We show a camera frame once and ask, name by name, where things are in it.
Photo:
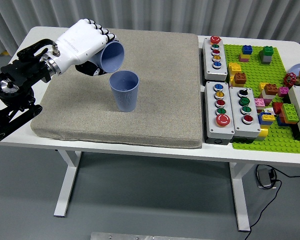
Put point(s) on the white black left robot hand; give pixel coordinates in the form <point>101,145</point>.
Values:
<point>80,42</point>

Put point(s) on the blue ribbed plastic cup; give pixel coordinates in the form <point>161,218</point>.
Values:
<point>113,56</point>
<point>125,97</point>

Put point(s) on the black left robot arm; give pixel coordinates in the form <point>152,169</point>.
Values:
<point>15,77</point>

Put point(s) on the grey pleated curtain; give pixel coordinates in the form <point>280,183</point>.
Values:
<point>150,12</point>

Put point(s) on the grey-brown fabric mat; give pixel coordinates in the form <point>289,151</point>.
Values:
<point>152,87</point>

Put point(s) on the grey five-button control box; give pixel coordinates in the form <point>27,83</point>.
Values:
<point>212,125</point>
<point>215,72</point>

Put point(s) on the white table leg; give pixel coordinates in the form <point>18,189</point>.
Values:
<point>66,182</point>
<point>241,195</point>

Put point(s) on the thin yellow toy brick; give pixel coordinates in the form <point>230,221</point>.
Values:
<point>243,56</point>

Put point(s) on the brown toy brick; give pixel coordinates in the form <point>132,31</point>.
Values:
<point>240,78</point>

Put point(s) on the pink toy brick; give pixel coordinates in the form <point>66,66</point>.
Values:
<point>259,102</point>
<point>283,91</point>
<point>243,60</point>

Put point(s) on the blue toy brick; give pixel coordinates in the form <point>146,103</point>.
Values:
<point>280,122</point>
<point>247,49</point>
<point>262,120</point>

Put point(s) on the green studded baseplate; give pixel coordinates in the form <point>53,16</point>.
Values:
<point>255,72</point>

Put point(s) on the grey toy brick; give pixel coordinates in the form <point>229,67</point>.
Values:
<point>265,59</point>

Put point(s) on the orange-brown toy brick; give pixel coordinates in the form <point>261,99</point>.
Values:
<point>271,88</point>

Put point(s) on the white printed toy brick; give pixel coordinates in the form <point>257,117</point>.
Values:
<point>268,110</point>

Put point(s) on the yellow round toy brick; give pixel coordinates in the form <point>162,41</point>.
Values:
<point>263,130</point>

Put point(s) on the red toy brick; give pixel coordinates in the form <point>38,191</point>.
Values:
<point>277,107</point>

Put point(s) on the red valve wheel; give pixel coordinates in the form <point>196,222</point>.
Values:
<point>290,79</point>

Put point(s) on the light blue plate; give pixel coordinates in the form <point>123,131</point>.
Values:
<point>296,68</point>

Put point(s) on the large lime green toy brick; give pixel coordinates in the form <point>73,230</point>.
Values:
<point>290,112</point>

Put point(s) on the orange toy brick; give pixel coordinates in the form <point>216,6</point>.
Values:
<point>290,121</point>

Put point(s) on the grey power adapter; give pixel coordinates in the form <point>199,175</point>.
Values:
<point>264,178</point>

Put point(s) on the grey selector switch control box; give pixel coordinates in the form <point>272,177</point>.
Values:
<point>240,128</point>

